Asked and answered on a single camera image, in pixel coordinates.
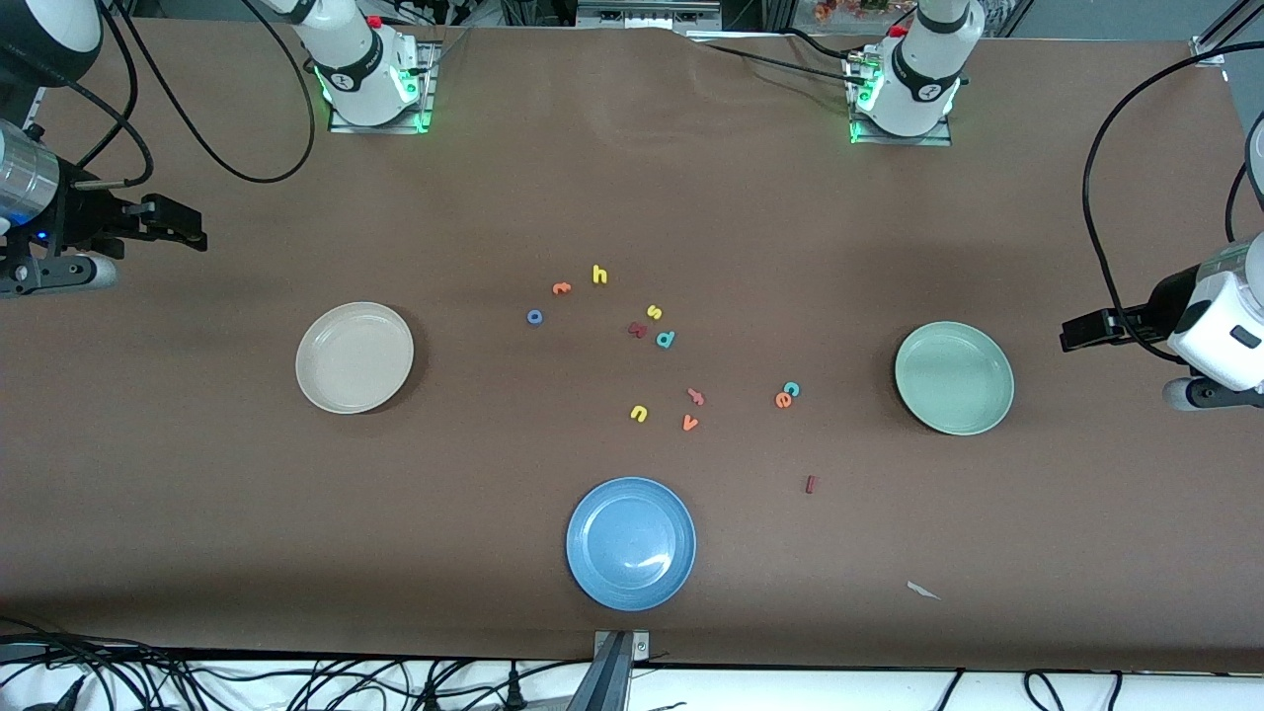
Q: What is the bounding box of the aluminium frame rail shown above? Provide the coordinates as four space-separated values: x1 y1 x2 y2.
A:
1190 0 1255 65

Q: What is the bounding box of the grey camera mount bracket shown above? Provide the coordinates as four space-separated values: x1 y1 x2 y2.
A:
568 630 653 711

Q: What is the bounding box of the brown table cover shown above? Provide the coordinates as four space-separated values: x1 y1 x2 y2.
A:
0 18 1264 672

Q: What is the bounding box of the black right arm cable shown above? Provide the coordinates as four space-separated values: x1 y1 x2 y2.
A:
59 0 317 189

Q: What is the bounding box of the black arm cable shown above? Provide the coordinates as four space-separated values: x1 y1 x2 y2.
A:
1081 39 1264 366
59 0 317 189

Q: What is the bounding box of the black base supply cable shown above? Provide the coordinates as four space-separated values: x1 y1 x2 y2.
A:
688 38 875 90

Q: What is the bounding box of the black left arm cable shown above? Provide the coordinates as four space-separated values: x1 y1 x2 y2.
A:
1081 39 1264 366

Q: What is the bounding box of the grey power strip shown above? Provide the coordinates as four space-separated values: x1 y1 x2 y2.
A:
576 0 724 29

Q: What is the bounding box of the beige round plate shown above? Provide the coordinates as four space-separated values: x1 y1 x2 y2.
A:
295 301 416 416

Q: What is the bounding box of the blue round plate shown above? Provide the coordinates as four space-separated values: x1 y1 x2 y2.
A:
566 477 697 612

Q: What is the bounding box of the black looped floor cable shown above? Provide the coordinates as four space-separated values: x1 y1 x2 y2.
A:
1022 670 1123 711

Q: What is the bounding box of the black floor cable bundle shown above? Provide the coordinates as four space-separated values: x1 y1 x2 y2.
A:
0 617 569 711

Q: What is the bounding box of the green round plate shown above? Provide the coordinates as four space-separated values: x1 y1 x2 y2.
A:
894 321 1016 436

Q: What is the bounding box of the aluminium arm base plate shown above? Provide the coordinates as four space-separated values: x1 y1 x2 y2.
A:
847 54 954 147
329 39 437 134

